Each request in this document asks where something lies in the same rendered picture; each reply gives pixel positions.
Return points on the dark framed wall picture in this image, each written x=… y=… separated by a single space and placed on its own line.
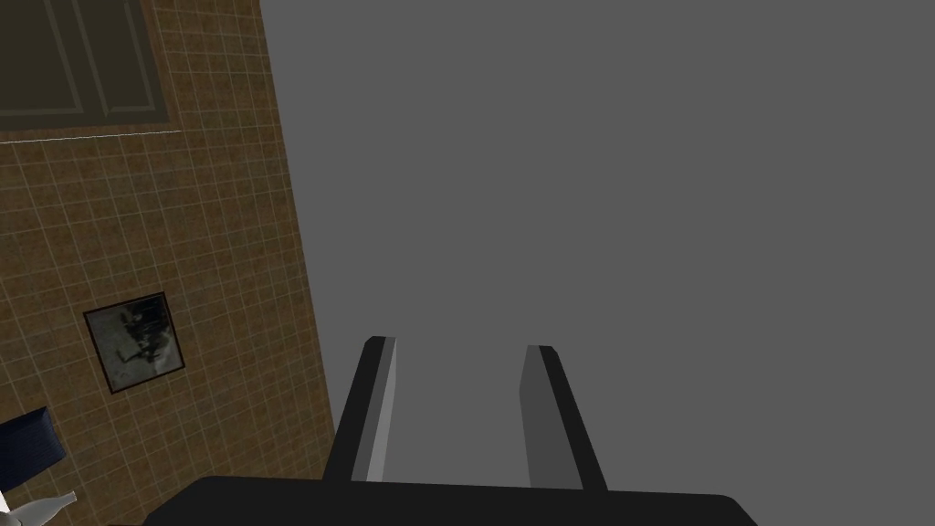
x=134 y=342

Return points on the white bottle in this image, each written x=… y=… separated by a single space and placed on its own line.
x=44 y=509

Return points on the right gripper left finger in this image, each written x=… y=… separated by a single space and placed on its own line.
x=367 y=424

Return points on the dark blue chair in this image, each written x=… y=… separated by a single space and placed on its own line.
x=25 y=447

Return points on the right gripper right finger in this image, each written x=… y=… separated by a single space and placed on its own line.
x=555 y=431

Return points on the dark panelled window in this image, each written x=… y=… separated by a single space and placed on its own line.
x=77 y=62

